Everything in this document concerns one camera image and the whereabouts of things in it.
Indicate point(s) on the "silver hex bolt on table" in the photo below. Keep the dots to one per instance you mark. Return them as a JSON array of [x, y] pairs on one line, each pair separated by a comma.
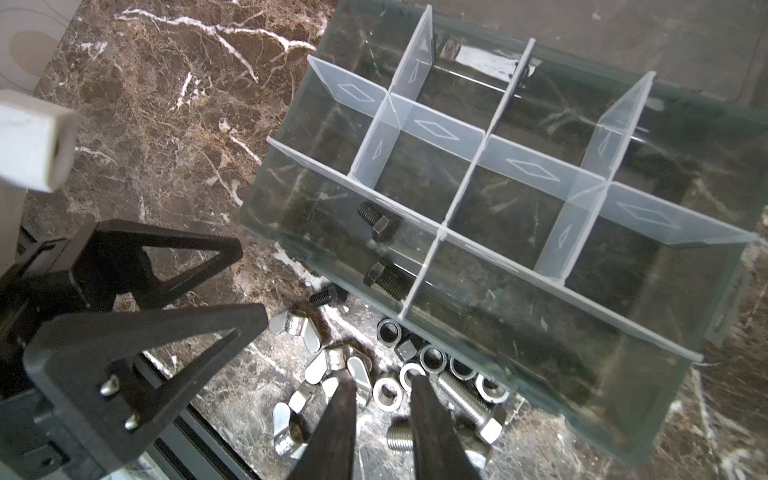
[[489, 421]]

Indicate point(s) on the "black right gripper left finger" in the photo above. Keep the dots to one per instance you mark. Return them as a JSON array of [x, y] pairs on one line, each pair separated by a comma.
[[330, 451]]

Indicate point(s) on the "black hex bolt in box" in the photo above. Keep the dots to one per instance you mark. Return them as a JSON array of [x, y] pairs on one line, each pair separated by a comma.
[[384, 225]]

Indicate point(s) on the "silver wing nut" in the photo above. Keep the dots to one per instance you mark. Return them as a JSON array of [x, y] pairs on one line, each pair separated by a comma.
[[297, 323]]

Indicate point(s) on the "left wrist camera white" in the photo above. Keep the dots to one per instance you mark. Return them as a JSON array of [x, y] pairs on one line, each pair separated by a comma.
[[37, 141]]

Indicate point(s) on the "silver hex nut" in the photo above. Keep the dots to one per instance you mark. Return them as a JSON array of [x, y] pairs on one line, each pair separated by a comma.
[[387, 394]]

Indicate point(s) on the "black hex bolt on table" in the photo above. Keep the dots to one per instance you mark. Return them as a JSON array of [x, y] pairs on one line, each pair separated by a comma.
[[330, 294]]

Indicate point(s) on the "clear plastic organizer box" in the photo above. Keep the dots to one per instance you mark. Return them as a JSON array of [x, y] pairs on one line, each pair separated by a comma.
[[570, 230]]

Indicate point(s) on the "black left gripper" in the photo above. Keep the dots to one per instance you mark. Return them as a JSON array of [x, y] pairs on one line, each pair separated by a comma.
[[73, 395]]

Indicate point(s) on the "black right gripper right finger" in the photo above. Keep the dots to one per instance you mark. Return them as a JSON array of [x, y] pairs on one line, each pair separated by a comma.
[[437, 451]]

